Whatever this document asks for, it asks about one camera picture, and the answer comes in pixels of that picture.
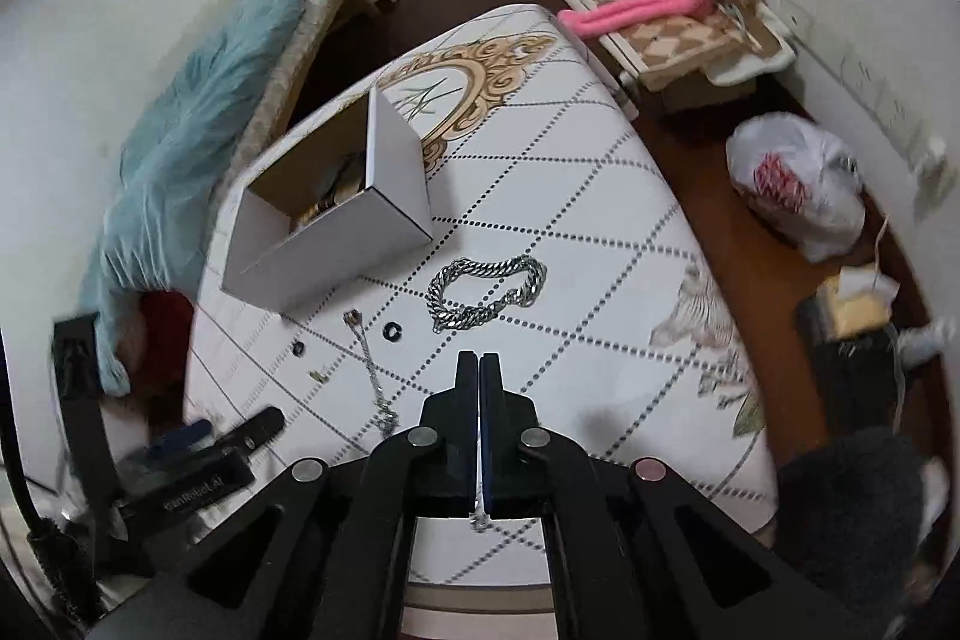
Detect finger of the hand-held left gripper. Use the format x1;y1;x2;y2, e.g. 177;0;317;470
144;418;220;462
212;407;287;455

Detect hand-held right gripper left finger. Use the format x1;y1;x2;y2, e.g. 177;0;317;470
86;351;481;640

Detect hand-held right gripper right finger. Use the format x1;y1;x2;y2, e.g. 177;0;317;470
481;353;887;640

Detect thin silver chain necklace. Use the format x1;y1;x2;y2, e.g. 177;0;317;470
343;308;403;438

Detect thick silver chain bracelet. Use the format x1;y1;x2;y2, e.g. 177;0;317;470
427;254;548;334

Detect white cardboard box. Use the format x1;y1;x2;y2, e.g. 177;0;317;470
220;84;436;316

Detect gold jewelry pile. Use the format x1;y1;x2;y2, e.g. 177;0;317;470
291;152;368;230

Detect white patterned tablecloth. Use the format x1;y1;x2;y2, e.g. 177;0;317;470
182;2;778;587

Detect light blue fluffy blanket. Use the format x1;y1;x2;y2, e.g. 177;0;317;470
78;0;347;395

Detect person's grey fuzzy trousers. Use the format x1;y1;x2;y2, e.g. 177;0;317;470
776;428;927;620

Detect yellow tissue box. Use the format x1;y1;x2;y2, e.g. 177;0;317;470
816;263;901;339

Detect beige patterned bench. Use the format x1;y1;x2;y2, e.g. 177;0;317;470
217;0;357;191

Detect white plastic bag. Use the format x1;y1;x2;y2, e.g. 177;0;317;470
725;113;869;262

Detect beige checkered blanket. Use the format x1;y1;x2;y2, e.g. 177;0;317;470
562;0;781;92

